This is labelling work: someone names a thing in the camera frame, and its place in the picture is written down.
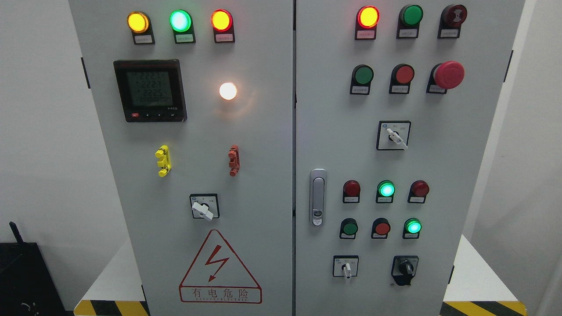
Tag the small white selector switch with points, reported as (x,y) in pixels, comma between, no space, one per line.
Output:
(345,266)

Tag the red emergency stop button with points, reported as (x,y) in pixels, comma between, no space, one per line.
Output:
(445,76)

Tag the black digital power meter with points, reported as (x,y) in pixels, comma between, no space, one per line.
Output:
(151,90)

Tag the red-orange indicator light top left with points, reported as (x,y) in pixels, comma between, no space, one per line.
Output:
(223,26)

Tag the green push button upper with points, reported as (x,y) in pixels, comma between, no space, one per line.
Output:
(361,79)

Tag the red push button lower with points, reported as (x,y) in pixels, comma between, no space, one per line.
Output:
(380,228)

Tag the green lit indicator lamp middle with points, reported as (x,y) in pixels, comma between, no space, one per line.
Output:
(385,192)

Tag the green push button lower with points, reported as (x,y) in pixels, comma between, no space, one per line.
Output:
(348,228)

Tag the black box with antenna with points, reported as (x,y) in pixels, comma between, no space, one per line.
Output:
(26,286)

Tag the green illuminated push button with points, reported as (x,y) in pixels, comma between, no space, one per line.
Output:
(411,228)

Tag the white platform with hazard stripes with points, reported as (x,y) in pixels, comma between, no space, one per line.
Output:
(474,289)

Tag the red push button upper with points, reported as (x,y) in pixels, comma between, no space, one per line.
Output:
(401,77)

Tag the green indicator light top left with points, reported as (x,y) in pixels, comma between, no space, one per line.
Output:
(182,27)

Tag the red lit indicator top right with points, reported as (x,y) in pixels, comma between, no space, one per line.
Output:
(366,23)

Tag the white glowing indicator lamp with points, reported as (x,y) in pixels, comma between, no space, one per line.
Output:
(228,91)

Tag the red black buzzer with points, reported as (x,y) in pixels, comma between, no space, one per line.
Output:
(452,17)

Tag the yellow indicator light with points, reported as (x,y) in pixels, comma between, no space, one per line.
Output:
(140,25)

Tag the white rotary selector switch right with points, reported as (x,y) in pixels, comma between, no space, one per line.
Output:
(393,135)

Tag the green indicator top right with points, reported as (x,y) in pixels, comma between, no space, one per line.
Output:
(408,25)

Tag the black knob selector switch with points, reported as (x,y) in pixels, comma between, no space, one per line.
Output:
(404,269)

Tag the white rotary switch left door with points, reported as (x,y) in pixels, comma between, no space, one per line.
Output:
(204,206)

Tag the dark red indicator lamp left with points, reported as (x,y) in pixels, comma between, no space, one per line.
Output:
(351,192)

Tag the right grey cabinet door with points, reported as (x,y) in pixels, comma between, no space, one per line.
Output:
(338,132)

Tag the silver cabinet door handle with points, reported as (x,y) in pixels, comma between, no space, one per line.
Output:
(318,179)

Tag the red electrical hazard warning sticker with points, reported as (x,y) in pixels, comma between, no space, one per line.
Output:
(218,275)

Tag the left grey cabinet door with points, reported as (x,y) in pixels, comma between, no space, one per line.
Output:
(256,204)

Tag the grey cabinet door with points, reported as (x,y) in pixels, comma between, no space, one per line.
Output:
(338,132)
(256,204)

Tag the red push button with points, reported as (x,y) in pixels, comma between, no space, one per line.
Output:
(380,228)
(401,77)

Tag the red indicator lamp right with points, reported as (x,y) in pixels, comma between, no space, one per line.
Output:
(418,192)

